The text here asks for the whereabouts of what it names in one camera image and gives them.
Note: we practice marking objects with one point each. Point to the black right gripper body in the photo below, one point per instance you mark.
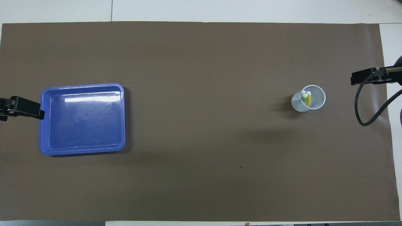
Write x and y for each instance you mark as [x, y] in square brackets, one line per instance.
[396, 73]

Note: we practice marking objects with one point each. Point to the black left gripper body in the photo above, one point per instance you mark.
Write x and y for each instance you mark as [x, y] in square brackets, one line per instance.
[4, 108]

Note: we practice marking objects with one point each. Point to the yellow marker pen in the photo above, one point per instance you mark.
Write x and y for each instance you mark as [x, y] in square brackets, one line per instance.
[308, 99]

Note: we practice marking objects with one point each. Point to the green marker pen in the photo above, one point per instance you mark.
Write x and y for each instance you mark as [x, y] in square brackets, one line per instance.
[303, 98]

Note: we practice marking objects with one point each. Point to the translucent plastic cup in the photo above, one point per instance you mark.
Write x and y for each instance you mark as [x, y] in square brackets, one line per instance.
[318, 99]

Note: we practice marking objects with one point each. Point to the blue plastic tray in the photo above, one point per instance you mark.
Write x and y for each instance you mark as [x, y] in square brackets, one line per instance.
[81, 125]

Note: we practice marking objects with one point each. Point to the brown table mat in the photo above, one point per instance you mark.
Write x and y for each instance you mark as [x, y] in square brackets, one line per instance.
[201, 125]

